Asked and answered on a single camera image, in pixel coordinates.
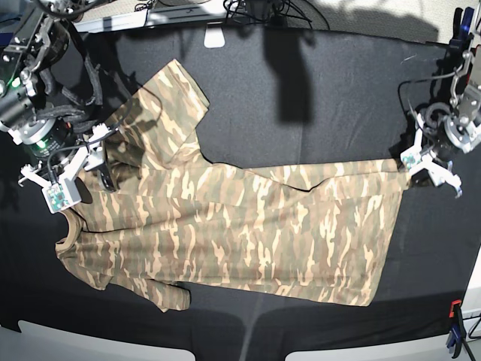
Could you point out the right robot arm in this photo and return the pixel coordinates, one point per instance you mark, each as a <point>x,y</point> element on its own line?
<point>43,36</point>

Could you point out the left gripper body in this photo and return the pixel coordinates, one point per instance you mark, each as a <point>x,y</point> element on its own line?
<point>445,132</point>

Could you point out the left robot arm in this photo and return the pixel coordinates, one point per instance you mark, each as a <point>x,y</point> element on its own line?
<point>464,89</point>

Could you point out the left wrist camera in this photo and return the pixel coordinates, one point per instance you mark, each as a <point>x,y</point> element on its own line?
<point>413,160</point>

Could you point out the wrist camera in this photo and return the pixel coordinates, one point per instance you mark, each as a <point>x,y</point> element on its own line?
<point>61,195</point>
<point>413,160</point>

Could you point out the black table cloth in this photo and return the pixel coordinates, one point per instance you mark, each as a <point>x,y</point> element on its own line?
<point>278,96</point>

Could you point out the blue clamp top right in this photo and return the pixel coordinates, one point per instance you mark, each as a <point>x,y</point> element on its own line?
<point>461,29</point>

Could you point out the blue orange clamp bottom right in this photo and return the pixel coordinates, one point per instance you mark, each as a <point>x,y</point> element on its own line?
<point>457,332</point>

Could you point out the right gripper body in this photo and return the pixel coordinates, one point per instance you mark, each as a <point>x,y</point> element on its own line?
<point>40,131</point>

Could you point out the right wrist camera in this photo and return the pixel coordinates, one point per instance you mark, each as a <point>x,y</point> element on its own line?
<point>61,195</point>

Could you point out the camouflage t-shirt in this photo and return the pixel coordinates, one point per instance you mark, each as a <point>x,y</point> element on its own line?
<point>318,232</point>

